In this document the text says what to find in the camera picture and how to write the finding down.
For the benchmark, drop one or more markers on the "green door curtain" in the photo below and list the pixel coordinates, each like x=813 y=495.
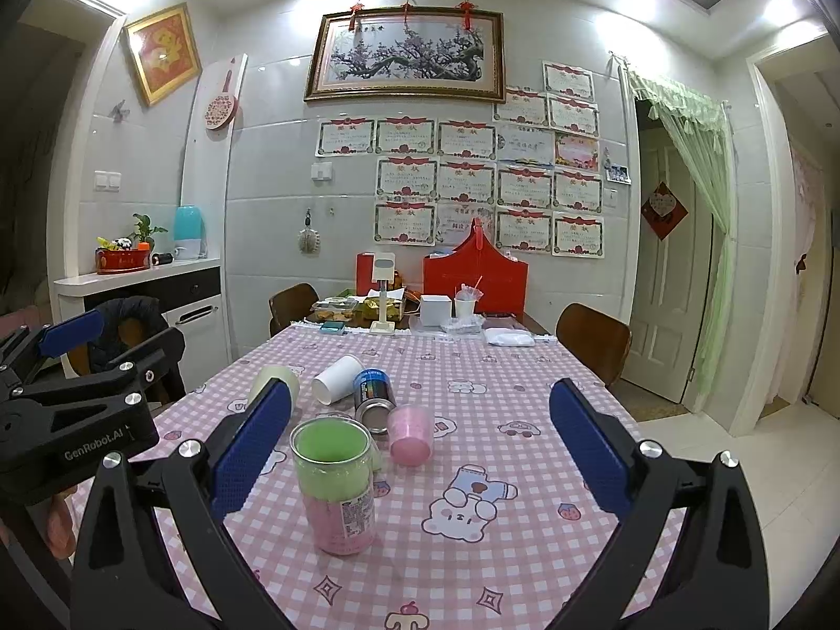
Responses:
x=712 y=210

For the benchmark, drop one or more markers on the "pink checkered tablecloth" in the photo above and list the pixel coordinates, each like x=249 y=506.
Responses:
x=499 y=374

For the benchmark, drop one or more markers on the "group of award certificates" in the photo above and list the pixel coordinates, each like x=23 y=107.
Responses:
x=525 y=184

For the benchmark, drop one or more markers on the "small red box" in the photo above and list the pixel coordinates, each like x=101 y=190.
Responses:
x=364 y=272

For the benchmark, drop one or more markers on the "red gift bag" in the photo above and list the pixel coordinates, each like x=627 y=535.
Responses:
x=476 y=269

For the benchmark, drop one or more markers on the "white paper cup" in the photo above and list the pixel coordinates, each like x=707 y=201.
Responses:
x=338 y=377

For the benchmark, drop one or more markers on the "white cup with straws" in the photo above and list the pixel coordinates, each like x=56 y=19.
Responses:
x=464 y=308

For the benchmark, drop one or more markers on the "dark jacket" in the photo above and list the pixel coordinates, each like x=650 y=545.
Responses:
x=134 y=318

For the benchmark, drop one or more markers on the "hanging round ornament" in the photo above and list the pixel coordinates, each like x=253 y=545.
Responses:
x=308 y=239

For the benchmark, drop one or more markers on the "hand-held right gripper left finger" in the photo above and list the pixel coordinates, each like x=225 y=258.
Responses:
x=252 y=453

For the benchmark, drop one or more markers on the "person's left hand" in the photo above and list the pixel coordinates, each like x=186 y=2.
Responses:
x=51 y=522

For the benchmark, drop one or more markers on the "white light switch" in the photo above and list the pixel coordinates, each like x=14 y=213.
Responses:
x=107 y=179

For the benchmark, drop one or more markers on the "clear plastic bag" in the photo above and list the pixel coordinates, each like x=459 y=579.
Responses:
x=462 y=328

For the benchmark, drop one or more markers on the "white wall socket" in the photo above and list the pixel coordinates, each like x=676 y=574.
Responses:
x=322 y=170

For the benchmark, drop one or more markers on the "white square box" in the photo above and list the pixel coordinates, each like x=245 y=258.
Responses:
x=435 y=312

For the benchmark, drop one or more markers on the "white desk stand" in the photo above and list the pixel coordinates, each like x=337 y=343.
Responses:
x=383 y=272

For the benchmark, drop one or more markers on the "white folded cloth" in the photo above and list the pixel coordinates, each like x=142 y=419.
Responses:
x=508 y=337

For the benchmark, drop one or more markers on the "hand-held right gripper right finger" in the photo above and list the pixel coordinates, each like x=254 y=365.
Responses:
x=587 y=453

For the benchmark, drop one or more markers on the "small gold framed picture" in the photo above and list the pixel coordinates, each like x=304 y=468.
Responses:
x=163 y=52

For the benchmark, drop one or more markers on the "metal tin can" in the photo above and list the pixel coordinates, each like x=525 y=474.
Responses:
x=374 y=397

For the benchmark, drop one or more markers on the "red knot ornament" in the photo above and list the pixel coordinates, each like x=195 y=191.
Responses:
x=466 y=12
x=356 y=13

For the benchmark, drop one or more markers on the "small wall photo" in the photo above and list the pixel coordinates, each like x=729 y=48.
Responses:
x=618 y=170

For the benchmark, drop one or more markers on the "translucent plastic cup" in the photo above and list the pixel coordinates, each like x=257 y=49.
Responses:
x=272 y=375

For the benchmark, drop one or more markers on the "potted green plant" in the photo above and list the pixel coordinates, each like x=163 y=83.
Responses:
x=141 y=230

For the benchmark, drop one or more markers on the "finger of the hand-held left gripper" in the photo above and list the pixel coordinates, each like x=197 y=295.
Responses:
x=69 y=336
x=141 y=357

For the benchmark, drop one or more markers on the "brown wooden chair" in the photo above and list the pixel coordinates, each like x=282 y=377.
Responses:
x=594 y=338
x=292 y=305

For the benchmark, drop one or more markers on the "white black cabinet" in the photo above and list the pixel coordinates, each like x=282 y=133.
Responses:
x=190 y=315

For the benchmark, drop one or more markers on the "pink plastic cup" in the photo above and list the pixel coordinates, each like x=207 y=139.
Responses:
x=412 y=436

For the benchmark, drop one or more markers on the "clear cup with green inside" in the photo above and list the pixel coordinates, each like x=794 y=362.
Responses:
x=331 y=492

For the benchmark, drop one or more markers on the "large framed blossom painting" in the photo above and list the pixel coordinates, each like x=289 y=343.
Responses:
x=403 y=56

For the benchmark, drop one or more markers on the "red diamond door decoration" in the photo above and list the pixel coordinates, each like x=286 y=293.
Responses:
x=664 y=210

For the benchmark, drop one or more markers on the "blue white humidifier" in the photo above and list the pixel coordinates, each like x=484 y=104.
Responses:
x=189 y=230

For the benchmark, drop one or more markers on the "gold box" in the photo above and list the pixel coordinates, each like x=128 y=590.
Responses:
x=392 y=307

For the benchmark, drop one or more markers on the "red tin box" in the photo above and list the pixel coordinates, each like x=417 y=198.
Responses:
x=121 y=261

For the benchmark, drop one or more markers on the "clear food container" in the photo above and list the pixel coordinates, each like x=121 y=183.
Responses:
x=335 y=308

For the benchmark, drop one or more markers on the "red round wall ornament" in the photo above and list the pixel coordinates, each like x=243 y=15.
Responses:
x=220 y=111

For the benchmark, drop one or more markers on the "white panel door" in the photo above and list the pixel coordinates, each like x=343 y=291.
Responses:
x=663 y=315

